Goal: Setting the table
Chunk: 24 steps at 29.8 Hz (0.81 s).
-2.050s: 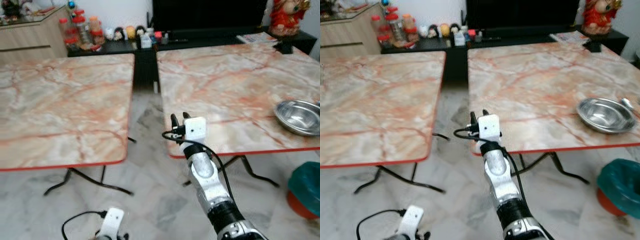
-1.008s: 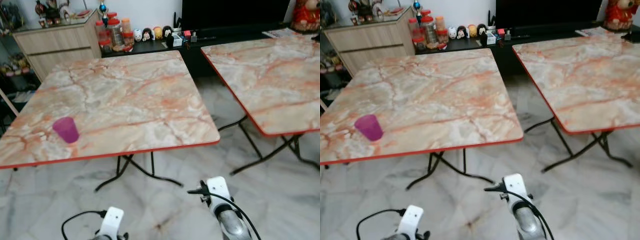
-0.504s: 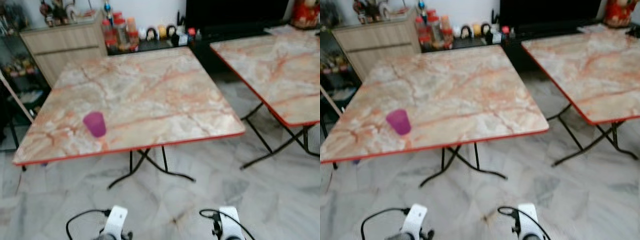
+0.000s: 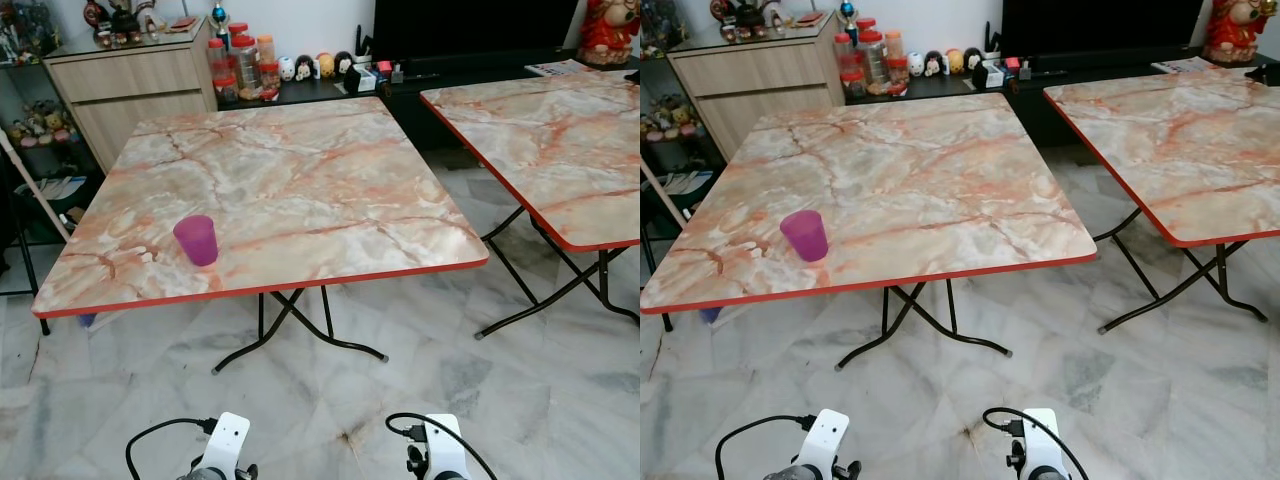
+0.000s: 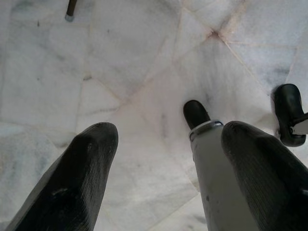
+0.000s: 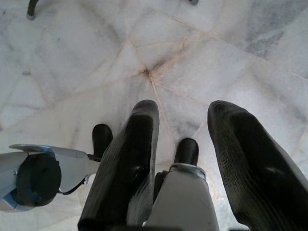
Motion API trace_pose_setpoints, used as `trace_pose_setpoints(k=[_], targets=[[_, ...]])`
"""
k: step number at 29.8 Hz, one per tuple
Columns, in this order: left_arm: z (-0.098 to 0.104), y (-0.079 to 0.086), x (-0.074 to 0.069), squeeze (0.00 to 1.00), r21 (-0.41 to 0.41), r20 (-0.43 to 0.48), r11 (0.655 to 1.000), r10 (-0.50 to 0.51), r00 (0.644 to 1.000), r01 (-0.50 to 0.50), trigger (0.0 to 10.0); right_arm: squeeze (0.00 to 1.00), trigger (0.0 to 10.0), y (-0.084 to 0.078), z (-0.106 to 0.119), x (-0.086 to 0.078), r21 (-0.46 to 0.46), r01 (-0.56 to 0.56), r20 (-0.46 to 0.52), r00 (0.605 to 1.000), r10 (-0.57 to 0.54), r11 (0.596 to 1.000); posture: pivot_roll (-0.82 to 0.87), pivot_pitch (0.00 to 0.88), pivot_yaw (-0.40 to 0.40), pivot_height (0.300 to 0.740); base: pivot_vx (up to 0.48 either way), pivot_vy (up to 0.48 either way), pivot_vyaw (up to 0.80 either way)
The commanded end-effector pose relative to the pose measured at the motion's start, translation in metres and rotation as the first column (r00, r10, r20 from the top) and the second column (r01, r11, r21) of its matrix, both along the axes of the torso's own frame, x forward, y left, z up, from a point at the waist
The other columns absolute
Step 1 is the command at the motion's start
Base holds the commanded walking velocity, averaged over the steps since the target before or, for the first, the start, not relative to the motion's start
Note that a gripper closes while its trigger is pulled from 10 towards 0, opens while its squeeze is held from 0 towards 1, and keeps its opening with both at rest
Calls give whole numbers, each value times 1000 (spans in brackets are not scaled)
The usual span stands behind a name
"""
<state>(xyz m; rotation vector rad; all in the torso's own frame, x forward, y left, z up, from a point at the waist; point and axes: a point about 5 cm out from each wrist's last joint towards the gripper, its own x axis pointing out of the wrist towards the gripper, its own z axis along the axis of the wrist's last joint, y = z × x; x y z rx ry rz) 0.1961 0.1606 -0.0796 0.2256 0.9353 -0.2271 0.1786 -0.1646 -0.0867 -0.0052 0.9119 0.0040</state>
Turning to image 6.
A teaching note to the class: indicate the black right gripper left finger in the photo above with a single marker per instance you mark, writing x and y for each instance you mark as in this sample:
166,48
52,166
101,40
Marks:
125,168

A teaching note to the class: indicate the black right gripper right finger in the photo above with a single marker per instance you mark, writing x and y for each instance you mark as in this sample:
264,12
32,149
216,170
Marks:
260,178

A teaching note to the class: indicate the dark metal furniture leg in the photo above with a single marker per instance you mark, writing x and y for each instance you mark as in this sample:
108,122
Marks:
33,9

